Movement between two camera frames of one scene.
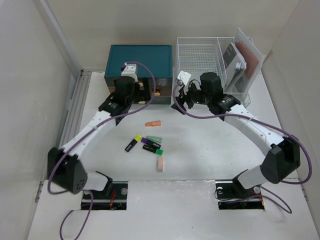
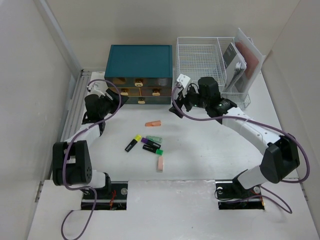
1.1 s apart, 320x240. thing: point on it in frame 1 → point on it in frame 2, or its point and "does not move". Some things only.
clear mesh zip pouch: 253,58 does not move
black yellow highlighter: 137,138 does not move
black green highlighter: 152,149 does not move
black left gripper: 139,96 → 114,97
